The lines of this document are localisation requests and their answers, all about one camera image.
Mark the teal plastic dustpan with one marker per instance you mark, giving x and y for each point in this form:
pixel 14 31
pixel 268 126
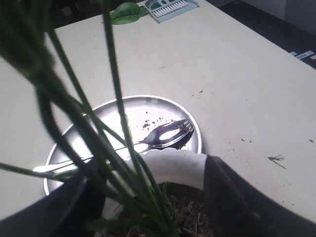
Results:
pixel 192 5

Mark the stainless steel spork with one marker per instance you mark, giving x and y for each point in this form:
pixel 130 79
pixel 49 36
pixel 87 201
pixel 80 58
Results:
pixel 160 137

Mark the white scalloped flower pot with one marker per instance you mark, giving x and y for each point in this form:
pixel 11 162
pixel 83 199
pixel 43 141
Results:
pixel 176 166

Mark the artificial red flower stem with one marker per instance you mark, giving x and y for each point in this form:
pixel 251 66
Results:
pixel 29 44

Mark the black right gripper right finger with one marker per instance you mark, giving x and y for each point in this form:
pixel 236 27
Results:
pixel 235 208

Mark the round stainless steel plate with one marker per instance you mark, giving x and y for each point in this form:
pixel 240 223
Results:
pixel 144 113

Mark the dark potting soil with debris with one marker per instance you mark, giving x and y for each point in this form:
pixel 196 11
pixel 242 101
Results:
pixel 191 217

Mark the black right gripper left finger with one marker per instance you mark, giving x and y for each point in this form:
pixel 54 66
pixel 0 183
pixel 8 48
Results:
pixel 63 213

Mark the loose green leaf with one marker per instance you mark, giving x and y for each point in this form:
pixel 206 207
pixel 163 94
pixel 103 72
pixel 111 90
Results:
pixel 127 12

